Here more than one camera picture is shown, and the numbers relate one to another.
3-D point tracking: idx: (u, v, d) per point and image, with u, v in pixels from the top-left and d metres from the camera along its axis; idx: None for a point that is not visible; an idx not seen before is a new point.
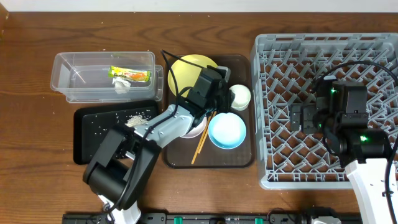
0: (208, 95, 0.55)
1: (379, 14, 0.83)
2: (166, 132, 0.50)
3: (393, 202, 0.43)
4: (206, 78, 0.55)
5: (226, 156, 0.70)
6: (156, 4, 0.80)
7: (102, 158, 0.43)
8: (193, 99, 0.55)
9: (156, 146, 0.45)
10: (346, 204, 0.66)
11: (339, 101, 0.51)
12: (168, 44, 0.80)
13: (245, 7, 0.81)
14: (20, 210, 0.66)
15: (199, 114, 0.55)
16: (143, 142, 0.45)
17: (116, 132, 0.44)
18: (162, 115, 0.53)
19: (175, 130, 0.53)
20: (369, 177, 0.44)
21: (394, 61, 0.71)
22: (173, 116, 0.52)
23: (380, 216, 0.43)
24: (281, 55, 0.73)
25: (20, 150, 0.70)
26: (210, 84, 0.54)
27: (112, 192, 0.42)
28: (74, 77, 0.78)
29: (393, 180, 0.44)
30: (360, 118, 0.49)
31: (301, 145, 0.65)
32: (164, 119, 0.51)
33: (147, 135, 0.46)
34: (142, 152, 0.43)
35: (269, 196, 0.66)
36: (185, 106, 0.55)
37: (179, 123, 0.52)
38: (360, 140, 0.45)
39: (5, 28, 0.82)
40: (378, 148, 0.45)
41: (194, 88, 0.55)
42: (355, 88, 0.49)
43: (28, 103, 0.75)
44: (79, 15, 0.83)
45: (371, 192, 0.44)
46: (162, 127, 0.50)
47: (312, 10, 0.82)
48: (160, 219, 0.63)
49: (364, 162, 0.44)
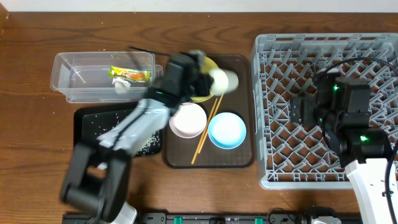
0: (180, 81, 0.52)
1: (379, 14, 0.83)
2: (139, 132, 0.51)
3: (393, 202, 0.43)
4: (175, 64, 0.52)
5: (226, 156, 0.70)
6: (156, 4, 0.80)
7: (74, 177, 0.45)
8: (166, 89, 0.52)
9: (126, 155, 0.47)
10: (346, 204, 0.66)
11: (341, 98, 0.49)
12: (169, 44, 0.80)
13: (245, 7, 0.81)
14: (20, 210, 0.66)
15: (175, 103, 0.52)
16: (112, 152, 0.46)
17: (83, 147, 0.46)
18: (134, 114, 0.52)
19: (148, 127, 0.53)
20: (369, 178, 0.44)
21: (394, 61, 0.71)
22: (145, 113, 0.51)
23: (380, 216, 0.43)
24: (281, 55, 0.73)
25: (20, 150, 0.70)
26: (181, 70, 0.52)
27: (91, 207, 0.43)
28: (74, 77, 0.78)
29: (393, 180, 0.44)
30: (362, 117, 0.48)
31: (301, 145, 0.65)
32: (136, 119, 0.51)
33: (115, 144, 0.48)
34: (112, 163, 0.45)
35: (269, 196, 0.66)
36: (157, 98, 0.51)
37: (152, 119, 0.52)
38: (360, 140, 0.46)
39: (5, 28, 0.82)
40: (378, 147, 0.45)
41: (166, 76, 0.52)
42: (358, 87, 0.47)
43: (28, 103, 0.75)
44: (79, 15, 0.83)
45: (372, 192, 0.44)
46: (132, 129, 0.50)
47: (312, 10, 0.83)
48: (160, 219, 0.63)
49: (364, 162, 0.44)
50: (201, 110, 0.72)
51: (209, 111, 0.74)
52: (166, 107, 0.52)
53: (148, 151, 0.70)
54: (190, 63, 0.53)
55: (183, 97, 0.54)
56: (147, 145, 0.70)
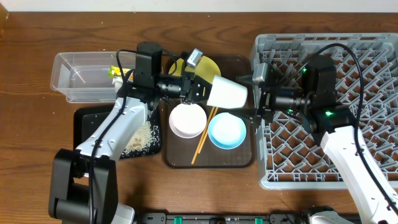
0: (153, 72, 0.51)
1: (379, 14, 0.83)
2: (117, 137, 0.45)
3: (367, 160, 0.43)
4: (143, 55, 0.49)
5: (226, 156, 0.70)
6: (156, 4, 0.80)
7: (59, 191, 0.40)
8: (140, 82, 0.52)
9: (107, 160, 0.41)
10: (346, 204, 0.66)
11: (308, 80, 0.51)
12: (169, 44, 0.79)
13: (245, 7, 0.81)
14: (20, 210, 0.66)
15: (152, 96, 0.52)
16: (94, 161, 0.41)
17: (61, 160, 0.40)
18: (111, 116, 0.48)
19: (130, 128, 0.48)
20: (341, 142, 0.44)
21: (394, 61, 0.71)
22: (122, 112, 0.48)
23: (360, 178, 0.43)
24: (281, 55, 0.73)
25: (20, 150, 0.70)
26: (150, 60, 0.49)
27: (83, 218, 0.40)
28: (74, 77, 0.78)
29: (362, 141, 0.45)
30: (329, 98, 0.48)
31: (301, 145, 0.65)
32: (113, 121, 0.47)
33: (95, 152, 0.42)
34: (96, 172, 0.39)
35: (269, 196, 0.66)
36: (134, 94, 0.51)
37: (130, 118, 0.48)
38: (326, 116, 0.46)
39: (5, 28, 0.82)
40: (344, 121, 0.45)
41: (136, 69, 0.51)
42: (323, 69, 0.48)
43: (28, 103, 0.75)
44: (79, 15, 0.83)
45: (346, 156, 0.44)
46: (111, 134, 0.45)
47: (312, 10, 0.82)
48: (160, 219, 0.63)
49: (333, 131, 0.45)
50: (201, 109, 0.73)
51: (209, 111, 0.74)
52: (143, 102, 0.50)
53: (147, 151, 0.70)
54: (158, 51, 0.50)
55: (159, 88, 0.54)
56: (147, 145, 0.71)
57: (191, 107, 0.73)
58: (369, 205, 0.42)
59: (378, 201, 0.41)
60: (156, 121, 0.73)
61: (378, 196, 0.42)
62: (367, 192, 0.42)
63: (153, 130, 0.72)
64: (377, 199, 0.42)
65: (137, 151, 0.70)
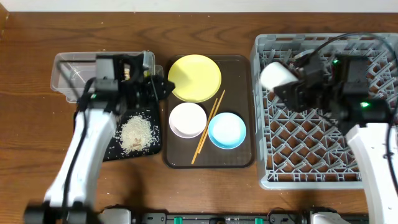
0: (115, 76, 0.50)
1: (379, 14, 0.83)
2: (84, 173, 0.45)
3: (394, 165, 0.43)
4: (102, 59, 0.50)
5: (226, 156, 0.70)
6: (156, 4, 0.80)
7: None
8: (102, 88, 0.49)
9: (80, 206, 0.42)
10: (346, 204, 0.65)
11: (341, 71, 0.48)
12: (169, 44, 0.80)
13: (245, 7, 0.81)
14: (20, 210, 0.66)
15: (117, 99, 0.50)
16: (66, 211, 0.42)
17: (32, 216, 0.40)
18: (74, 140, 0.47)
19: (99, 146, 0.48)
20: (370, 141, 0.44)
21: (394, 61, 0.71)
22: (86, 136, 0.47)
23: (382, 182, 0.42)
24: (281, 55, 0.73)
25: (20, 150, 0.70)
26: (112, 62, 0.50)
27: None
28: (74, 77, 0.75)
29: (394, 144, 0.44)
30: (362, 88, 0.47)
31: (301, 145, 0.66)
32: (78, 149, 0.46)
33: (66, 200, 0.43)
34: (69, 219, 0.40)
35: (270, 196, 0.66)
36: (96, 101, 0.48)
37: (95, 142, 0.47)
38: (362, 106, 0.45)
39: (5, 28, 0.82)
40: (379, 114, 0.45)
41: (97, 76, 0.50)
42: (357, 58, 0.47)
43: (28, 103, 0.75)
44: (79, 15, 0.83)
45: (374, 155, 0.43)
46: (78, 169, 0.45)
47: (312, 10, 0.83)
48: (160, 219, 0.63)
49: (365, 126, 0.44)
50: (201, 109, 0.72)
51: (209, 111, 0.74)
52: (105, 114, 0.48)
53: (147, 151, 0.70)
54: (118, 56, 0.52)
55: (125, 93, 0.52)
56: (147, 145, 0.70)
57: (190, 107, 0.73)
58: (384, 213, 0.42)
59: (393, 211, 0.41)
60: (156, 120, 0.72)
61: (395, 206, 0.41)
62: (384, 198, 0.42)
63: (153, 130, 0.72)
64: (393, 208, 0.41)
65: (137, 151, 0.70)
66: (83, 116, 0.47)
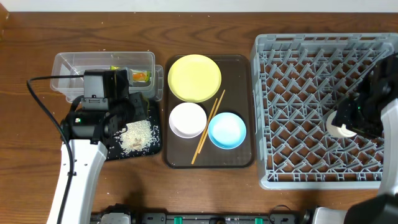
0: (105, 92, 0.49)
1: (379, 14, 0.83)
2: (77, 218, 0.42)
3: None
4: (92, 74, 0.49)
5: (226, 156, 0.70)
6: (156, 4, 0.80)
7: None
8: (91, 107, 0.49)
9: None
10: (346, 204, 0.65)
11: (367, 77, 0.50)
12: (168, 44, 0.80)
13: (245, 7, 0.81)
14: (22, 210, 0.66)
15: (106, 119, 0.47)
16: None
17: None
18: (61, 178, 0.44)
19: (90, 183, 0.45)
20: None
21: None
22: (74, 173, 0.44)
23: None
24: (281, 55, 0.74)
25: (20, 150, 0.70)
26: (102, 79, 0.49)
27: None
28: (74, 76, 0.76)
29: None
30: None
31: (301, 145, 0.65)
32: (67, 189, 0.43)
33: None
34: None
35: (270, 196, 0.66)
36: (83, 122, 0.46)
37: (86, 180, 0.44)
38: None
39: (5, 28, 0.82)
40: None
41: (85, 94, 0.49)
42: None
43: (29, 103, 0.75)
44: (79, 15, 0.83)
45: None
46: (69, 210, 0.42)
47: (312, 10, 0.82)
48: (160, 219, 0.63)
49: None
50: (201, 109, 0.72)
51: (209, 111, 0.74)
52: (94, 142, 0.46)
53: (147, 151, 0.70)
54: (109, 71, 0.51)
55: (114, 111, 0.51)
56: (147, 145, 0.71)
57: (189, 107, 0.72)
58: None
59: None
60: (156, 121, 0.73)
61: None
62: None
63: (153, 130, 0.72)
64: None
65: (137, 151, 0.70)
66: (68, 146, 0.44)
